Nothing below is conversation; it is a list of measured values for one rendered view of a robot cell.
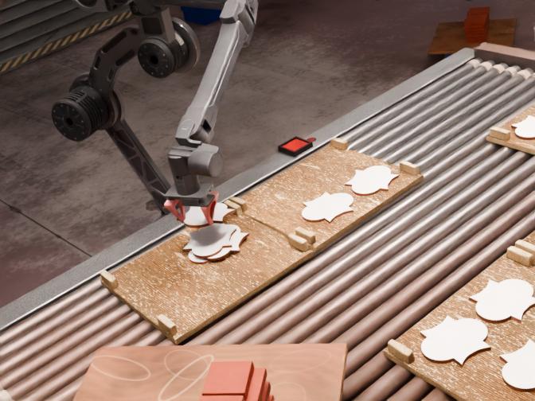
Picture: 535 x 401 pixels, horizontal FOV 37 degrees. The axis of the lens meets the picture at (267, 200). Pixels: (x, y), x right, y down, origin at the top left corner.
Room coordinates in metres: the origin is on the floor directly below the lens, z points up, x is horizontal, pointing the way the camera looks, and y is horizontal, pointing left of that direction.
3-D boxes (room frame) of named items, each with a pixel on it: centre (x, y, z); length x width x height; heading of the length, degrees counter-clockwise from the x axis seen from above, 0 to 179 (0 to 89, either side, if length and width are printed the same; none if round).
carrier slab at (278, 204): (1.86, -0.16, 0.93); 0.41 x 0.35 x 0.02; 125
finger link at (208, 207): (1.65, 0.16, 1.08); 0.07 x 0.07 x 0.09; 64
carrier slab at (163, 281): (1.62, 0.18, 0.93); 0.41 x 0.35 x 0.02; 123
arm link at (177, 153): (1.66, 0.17, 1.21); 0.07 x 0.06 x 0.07; 55
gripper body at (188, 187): (1.66, 0.18, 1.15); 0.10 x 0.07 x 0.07; 64
